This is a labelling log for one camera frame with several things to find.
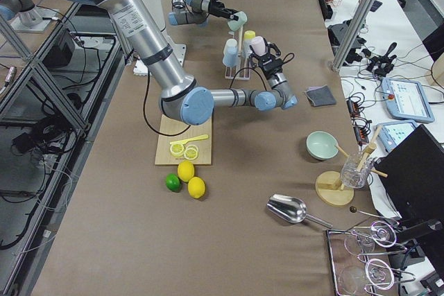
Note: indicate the wooden cutting board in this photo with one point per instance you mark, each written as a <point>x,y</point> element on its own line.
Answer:
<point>194,144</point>

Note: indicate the yellow plastic knife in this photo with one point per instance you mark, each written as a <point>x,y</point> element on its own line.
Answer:
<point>187,140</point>

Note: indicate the blue teach pendant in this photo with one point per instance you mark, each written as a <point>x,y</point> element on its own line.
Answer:
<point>393,133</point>
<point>406,99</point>

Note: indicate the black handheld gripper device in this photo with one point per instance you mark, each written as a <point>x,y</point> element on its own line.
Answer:
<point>380,65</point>

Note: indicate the green cup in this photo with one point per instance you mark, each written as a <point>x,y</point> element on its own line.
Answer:
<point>236,24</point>

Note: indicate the yellow lemon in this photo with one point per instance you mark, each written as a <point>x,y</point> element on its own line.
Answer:
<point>196,187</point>
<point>185,171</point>

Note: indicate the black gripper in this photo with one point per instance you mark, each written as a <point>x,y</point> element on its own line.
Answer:
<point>217,7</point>
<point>270,67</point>

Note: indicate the grey cup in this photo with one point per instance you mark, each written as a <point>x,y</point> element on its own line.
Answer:
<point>246,49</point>

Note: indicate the pink cup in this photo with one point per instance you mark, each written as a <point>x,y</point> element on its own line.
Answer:
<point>258,45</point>

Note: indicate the green lime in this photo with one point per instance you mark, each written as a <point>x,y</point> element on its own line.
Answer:
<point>172,182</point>

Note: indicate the wire glass rack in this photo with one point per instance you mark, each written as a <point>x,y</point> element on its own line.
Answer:
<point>359,263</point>

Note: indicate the grey folded cloth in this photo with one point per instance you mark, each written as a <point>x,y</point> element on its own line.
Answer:
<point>320,96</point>

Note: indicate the aluminium frame post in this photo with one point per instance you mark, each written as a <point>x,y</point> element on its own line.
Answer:
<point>351,33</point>

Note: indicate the blue cup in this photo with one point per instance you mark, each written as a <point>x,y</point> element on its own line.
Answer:
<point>230,57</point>

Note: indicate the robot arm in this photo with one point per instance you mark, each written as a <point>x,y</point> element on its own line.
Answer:
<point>196,12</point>
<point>182,98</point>

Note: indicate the lemon slice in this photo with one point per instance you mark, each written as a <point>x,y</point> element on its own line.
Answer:
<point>191,152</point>
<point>177,149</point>

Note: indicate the yellow cup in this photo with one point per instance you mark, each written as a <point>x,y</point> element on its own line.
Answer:
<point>248,36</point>

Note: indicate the green bowl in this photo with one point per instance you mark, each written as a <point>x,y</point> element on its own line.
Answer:
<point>321,145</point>

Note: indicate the black monitor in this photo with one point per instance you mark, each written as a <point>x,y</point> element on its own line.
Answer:
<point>415,176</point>

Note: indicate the white wire cup holder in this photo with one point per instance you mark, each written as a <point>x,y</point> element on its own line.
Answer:
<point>230,72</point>

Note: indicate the metal scoop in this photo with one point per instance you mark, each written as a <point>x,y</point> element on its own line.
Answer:
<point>292,210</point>

